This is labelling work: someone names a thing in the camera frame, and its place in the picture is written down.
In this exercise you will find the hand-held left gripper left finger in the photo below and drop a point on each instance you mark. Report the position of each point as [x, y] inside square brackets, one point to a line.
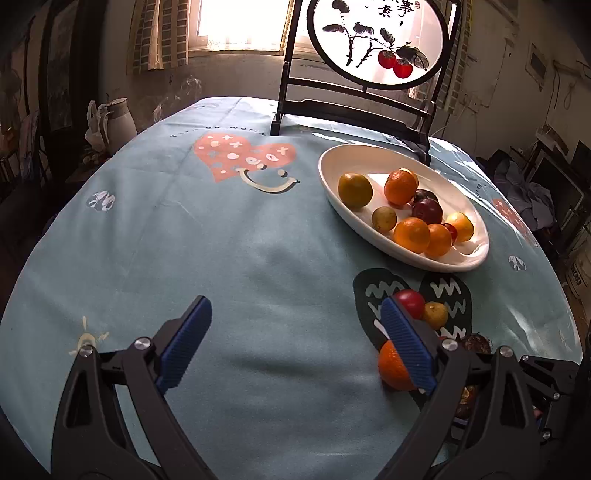
[184, 344]

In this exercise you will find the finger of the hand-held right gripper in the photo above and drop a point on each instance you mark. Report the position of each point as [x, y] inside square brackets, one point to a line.
[551, 427]
[551, 376]

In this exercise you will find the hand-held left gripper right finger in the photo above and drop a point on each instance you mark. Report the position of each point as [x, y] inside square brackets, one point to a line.
[408, 344]

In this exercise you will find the dark wrinkled passion fruit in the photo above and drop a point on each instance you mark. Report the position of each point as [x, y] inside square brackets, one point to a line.
[464, 399]
[475, 344]

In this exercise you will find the small greenish-yellow tangerine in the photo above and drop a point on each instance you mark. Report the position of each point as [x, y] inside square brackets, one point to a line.
[384, 218]

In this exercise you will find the yellow-orange tangerine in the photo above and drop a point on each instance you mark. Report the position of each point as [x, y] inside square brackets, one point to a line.
[463, 226]

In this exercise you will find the large dark red plum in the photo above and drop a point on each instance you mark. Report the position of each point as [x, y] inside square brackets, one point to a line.
[427, 211]

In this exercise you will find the large orange tangerine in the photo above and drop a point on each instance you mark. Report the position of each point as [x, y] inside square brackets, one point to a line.
[400, 187]

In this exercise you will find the large greenish-yellow tangerine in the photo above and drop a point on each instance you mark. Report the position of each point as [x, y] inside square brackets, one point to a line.
[354, 189]

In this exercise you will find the white oval plate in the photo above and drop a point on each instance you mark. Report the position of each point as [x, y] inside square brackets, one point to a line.
[332, 170]

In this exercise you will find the small yellow-green fruit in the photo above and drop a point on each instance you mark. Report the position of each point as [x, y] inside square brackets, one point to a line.
[435, 314]

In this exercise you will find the light blue printed tablecloth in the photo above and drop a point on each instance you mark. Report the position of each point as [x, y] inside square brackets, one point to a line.
[231, 254]

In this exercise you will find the white bucket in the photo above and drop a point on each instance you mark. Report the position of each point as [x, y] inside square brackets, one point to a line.
[579, 272]

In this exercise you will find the pile of blue clothes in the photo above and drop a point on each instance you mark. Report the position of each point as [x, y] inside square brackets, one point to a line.
[526, 194]

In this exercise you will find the black monitor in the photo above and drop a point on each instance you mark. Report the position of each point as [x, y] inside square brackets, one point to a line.
[554, 180]

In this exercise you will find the white kettle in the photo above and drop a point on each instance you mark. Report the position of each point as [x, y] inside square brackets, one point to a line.
[121, 122]

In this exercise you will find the white plastic bag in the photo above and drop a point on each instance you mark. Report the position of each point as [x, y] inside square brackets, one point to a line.
[94, 131]

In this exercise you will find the brick-pattern curtain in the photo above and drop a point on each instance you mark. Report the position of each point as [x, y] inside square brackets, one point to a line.
[150, 34]
[455, 74]

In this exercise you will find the dark framed picture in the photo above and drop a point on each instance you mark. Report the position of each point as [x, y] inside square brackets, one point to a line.
[62, 78]

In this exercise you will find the round painted screen on stand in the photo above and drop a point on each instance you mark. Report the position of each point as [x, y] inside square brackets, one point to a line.
[369, 27]

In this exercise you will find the bright window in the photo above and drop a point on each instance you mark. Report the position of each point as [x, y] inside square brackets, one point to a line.
[240, 23]

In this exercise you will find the white wall panel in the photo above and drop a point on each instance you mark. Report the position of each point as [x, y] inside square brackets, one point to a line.
[536, 64]

